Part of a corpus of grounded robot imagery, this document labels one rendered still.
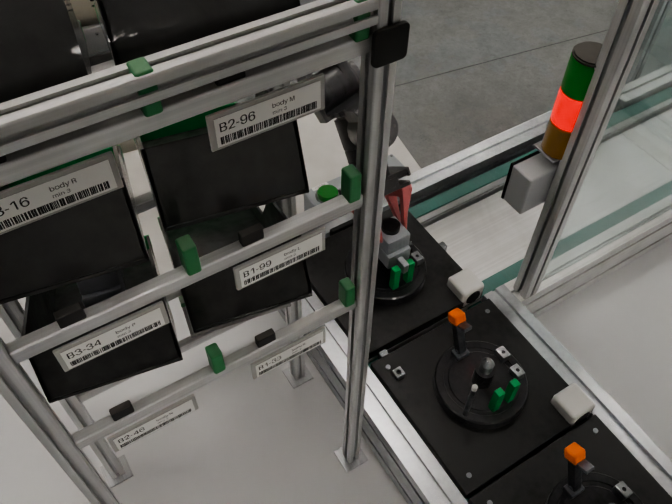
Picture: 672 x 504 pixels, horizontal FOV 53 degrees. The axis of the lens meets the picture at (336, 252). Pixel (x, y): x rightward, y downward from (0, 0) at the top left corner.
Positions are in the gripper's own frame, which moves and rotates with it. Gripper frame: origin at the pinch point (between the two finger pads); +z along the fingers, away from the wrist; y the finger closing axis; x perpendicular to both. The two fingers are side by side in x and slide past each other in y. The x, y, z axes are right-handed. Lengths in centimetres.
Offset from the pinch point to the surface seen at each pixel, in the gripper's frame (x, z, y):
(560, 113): -25.2, -12.2, 16.3
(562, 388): -18.2, 28.9, 10.3
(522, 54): 168, 2, 177
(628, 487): -33.0, 36.4, 5.3
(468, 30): 191, -16, 168
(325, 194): 23.2, -5.0, 0.8
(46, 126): -52, -31, -43
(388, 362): -4.4, 17.7, -9.7
